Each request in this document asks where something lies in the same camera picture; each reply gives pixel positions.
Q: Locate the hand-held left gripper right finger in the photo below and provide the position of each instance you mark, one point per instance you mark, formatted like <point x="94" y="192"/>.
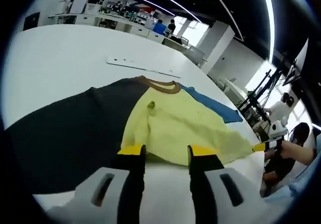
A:
<point x="203" y="183"/>

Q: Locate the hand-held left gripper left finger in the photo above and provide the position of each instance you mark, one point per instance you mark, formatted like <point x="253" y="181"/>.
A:
<point x="130" y="183"/>

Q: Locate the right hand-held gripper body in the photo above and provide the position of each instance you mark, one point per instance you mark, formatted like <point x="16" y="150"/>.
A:
<point x="278" y="128"/>

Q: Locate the yellow black blue garment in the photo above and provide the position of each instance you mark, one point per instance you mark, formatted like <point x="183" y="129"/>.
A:
<point x="175" y="123"/>

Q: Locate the white template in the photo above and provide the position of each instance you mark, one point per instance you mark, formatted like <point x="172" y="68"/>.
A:
<point x="125" y="62"/>

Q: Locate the black monitor stand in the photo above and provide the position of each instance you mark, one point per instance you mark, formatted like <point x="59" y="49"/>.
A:
<point x="255" y="96"/>

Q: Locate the black monitor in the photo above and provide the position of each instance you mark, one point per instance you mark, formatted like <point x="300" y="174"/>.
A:
<point x="292" y="72"/>

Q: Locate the white office chair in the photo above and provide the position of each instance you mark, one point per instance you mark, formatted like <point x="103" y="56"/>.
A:
<point x="196" y="55"/>

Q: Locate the white office desk row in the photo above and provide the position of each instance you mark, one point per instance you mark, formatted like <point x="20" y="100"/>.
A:
<point x="140" y="29"/>

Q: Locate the white board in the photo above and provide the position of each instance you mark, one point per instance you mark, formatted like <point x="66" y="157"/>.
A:
<point x="79" y="4"/>

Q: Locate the black panel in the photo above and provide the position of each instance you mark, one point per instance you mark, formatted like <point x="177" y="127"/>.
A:
<point x="31" y="21"/>

